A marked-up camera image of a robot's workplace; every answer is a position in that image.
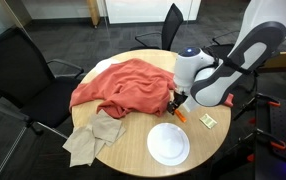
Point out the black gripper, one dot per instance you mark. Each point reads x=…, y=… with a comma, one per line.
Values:
x=177, y=101

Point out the orange marker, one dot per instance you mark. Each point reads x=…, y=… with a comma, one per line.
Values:
x=180, y=116

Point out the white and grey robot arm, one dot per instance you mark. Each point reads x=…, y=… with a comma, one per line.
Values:
x=205, y=78

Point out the white round plate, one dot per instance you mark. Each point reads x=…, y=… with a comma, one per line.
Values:
x=168, y=144

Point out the small white paper packet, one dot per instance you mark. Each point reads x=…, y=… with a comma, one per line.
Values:
x=208, y=121

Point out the orange-red cloth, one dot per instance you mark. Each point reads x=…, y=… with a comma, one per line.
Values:
x=133, y=85

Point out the black office chair far side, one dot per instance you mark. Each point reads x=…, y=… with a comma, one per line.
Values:
x=172, y=22

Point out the black office chair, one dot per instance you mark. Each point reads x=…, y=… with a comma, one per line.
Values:
x=172, y=22
x=28, y=83

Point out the beige cloth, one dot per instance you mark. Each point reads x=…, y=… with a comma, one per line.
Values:
x=86, y=142

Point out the black clamp with orange tips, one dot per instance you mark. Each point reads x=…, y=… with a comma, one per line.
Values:
x=253, y=103

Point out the black perforated side table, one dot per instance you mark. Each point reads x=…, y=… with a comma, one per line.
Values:
x=271, y=132

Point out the black office chair left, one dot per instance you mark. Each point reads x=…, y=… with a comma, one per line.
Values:
x=28, y=83

